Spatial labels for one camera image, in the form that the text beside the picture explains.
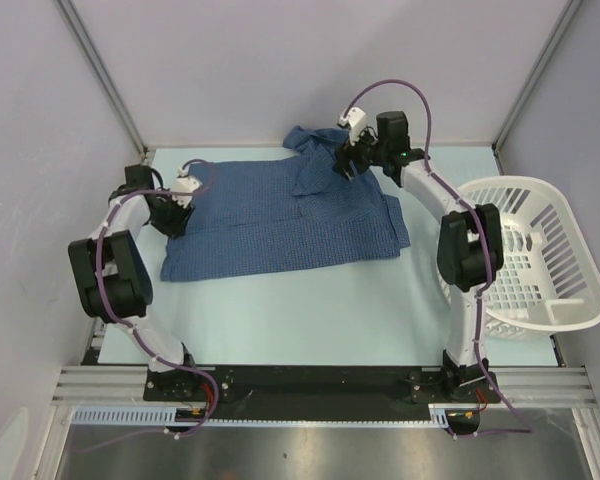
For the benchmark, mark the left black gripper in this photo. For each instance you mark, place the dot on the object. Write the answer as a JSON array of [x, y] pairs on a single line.
[[177, 227]]

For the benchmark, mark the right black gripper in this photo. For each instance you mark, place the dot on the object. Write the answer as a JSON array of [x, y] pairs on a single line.
[[345, 154]]

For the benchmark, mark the blue checkered long sleeve shirt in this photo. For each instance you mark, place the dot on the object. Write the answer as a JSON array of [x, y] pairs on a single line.
[[272, 216]]

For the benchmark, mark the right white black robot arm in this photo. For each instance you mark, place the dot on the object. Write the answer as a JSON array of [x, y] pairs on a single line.
[[469, 250]]

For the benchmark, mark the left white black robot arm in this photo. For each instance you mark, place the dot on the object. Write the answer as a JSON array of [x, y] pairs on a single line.
[[111, 278]]

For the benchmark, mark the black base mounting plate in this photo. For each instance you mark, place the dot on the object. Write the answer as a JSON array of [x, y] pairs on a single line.
[[339, 393]]

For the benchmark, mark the white plastic laundry basket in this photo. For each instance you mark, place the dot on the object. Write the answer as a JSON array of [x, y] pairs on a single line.
[[549, 282]]

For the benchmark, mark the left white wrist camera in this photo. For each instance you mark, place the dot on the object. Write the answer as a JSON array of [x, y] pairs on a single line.
[[184, 187]]

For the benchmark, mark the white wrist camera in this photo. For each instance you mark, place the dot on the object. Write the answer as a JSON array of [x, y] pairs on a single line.
[[184, 187], [354, 120]]

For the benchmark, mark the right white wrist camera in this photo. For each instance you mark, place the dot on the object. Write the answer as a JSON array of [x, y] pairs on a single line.
[[354, 120]]

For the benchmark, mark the aluminium front rail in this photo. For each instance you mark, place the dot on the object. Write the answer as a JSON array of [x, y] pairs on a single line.
[[524, 387]]

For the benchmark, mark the white slotted cable duct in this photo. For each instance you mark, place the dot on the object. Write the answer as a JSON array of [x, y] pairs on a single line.
[[181, 418]]

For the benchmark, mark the left aluminium frame post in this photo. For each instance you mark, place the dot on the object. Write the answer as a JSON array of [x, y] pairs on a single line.
[[88, 48]]

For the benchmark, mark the aluminium frame post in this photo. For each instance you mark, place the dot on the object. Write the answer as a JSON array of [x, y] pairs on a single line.
[[548, 51], [88, 48]]

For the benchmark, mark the right aluminium frame post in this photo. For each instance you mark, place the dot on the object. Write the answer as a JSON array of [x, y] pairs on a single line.
[[548, 51]]

